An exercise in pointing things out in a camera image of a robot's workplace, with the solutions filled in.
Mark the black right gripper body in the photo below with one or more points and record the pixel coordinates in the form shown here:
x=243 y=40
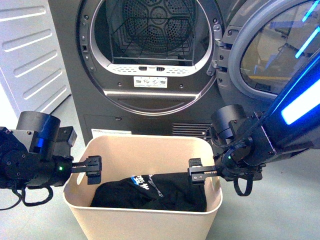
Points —
x=230 y=165

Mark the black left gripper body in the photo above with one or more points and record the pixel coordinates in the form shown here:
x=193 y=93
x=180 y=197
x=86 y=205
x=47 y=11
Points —
x=56 y=172

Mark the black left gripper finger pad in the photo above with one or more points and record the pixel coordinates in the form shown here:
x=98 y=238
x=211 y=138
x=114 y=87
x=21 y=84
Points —
x=94 y=170

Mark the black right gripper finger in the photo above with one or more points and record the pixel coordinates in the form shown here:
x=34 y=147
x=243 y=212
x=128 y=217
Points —
x=194 y=171

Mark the beige plastic laundry hamper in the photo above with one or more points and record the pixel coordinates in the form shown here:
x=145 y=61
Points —
x=127 y=155

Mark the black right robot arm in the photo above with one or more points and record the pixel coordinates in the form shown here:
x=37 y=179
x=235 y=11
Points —
x=246 y=143

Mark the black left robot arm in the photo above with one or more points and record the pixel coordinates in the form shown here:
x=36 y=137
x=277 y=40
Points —
x=29 y=160

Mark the black printed garment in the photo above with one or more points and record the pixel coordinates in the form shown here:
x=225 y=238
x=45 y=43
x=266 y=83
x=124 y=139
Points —
x=166 y=192

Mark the dark grey tumble dryer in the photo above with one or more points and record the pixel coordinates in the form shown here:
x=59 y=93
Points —
x=142 y=67

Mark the white ribbed appliance panel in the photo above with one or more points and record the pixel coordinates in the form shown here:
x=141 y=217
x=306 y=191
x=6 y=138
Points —
x=32 y=69

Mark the grey round dryer door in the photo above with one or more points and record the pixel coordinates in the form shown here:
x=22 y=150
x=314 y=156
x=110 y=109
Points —
x=263 y=45

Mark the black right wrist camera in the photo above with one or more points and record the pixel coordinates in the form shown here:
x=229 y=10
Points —
x=221 y=119

